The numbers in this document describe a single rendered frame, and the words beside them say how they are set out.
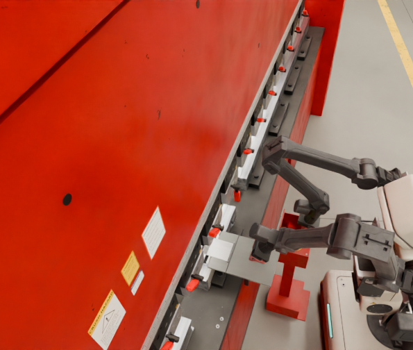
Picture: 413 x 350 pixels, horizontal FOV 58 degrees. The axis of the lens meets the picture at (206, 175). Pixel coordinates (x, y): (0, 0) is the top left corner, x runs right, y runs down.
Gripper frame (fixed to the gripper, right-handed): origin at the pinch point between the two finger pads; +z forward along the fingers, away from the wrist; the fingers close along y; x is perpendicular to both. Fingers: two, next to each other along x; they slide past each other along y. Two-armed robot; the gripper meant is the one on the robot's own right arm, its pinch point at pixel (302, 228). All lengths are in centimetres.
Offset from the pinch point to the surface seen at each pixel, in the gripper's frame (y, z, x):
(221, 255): 34, -14, 37
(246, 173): 35.2, -10.5, -12.2
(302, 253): -2.3, -0.8, 14.1
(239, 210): 32.2, -1.5, 4.3
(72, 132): 65, -115, 78
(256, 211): 24.5, -3.5, 2.6
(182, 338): 38, -10, 71
